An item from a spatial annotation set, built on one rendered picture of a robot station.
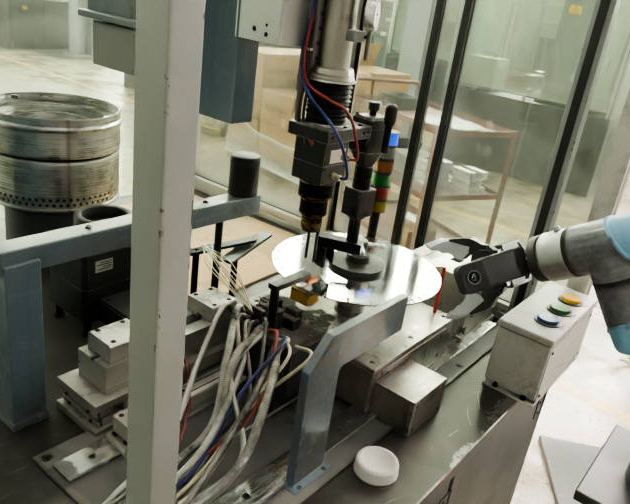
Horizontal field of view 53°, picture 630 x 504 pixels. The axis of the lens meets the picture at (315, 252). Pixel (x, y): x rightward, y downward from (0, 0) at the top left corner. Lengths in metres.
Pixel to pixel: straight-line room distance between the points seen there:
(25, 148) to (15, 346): 0.58
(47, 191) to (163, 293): 0.98
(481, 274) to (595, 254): 0.16
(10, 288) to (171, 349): 0.44
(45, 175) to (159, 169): 1.00
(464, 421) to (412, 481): 0.21
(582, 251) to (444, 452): 0.41
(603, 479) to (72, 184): 1.20
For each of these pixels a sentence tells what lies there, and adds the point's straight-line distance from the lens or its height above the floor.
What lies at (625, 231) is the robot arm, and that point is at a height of 1.19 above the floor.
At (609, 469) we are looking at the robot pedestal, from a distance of 1.24.
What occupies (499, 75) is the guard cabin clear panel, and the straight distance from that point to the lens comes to 1.54.
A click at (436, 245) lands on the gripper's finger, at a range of 1.09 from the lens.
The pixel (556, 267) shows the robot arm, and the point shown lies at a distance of 0.97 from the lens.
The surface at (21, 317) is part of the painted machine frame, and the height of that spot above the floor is 0.94.
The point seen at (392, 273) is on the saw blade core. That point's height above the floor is 0.95.
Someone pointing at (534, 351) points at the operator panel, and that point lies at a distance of 1.27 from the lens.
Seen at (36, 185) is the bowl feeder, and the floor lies 0.96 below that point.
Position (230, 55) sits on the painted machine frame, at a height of 1.32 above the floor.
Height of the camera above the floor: 1.43
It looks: 23 degrees down
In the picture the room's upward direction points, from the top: 8 degrees clockwise
